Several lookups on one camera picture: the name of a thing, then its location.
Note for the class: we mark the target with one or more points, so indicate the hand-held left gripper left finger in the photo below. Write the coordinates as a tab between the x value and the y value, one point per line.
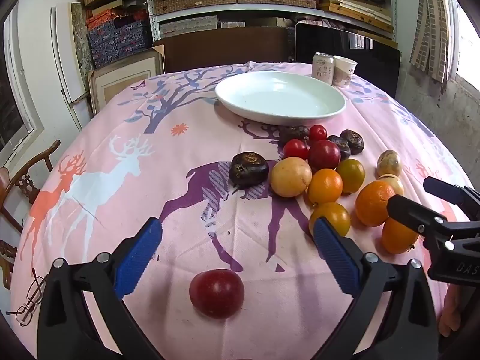
138	255

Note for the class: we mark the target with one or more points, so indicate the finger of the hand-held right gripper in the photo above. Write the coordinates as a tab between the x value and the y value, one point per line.
446	192
408	213

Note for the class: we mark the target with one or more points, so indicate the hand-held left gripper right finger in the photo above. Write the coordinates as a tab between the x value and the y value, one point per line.
335	255

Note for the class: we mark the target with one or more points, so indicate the small orange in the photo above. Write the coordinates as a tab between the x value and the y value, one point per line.
325	186
333	217
398	238

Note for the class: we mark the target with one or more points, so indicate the small yellow passion fruit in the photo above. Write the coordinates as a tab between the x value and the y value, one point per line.
393	183
389	163

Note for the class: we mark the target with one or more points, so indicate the large orange tangerine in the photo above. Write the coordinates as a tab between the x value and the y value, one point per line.
374	203

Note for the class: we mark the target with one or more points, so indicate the greenish yellow orange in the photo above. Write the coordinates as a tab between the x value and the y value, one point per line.
351	175

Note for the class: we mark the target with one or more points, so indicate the large yellow passion fruit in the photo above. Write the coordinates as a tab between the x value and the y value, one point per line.
291	177

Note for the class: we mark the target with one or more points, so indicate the red cherry tomato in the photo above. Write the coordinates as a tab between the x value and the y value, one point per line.
295	149
317	133

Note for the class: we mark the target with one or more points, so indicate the large dark water chestnut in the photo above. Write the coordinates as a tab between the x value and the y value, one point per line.
248	168

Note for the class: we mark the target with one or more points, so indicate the white oval plate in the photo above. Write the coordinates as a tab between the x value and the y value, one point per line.
279	97

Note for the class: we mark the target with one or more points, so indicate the person's right hand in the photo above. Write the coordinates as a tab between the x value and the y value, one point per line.
451	313

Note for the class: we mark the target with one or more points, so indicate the pink deer print tablecloth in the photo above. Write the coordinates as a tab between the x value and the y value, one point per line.
168	150

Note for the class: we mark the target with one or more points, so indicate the eyeglasses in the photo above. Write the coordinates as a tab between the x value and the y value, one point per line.
32	294

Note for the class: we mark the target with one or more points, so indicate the carved wooden chair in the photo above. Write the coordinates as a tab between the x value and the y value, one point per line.
22	187

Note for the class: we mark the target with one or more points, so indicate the printed paper cup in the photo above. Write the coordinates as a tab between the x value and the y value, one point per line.
344	71

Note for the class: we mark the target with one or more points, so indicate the window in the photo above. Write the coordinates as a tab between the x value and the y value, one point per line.
467	37

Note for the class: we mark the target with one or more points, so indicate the black chair back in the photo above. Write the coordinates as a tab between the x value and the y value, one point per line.
360	58

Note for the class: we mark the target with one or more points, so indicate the woven checkered curtain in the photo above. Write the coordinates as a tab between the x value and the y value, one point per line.
431	26

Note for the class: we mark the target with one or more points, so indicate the pink drink can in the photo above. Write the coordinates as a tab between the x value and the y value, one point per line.
323	68

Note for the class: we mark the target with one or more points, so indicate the white board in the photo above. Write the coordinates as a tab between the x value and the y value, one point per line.
63	71

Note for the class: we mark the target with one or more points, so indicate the stack of blue patterned boxes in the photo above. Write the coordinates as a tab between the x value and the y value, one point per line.
116	43

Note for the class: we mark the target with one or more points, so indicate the dark brown chair back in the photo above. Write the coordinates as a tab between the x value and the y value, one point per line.
225	50

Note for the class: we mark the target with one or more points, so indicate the stack of red patterned boxes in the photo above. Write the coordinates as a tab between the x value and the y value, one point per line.
108	17

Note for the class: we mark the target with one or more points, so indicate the metal shelf rack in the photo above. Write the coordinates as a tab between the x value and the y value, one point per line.
151	7

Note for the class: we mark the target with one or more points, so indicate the beige picture frame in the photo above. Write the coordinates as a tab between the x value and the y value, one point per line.
123	82

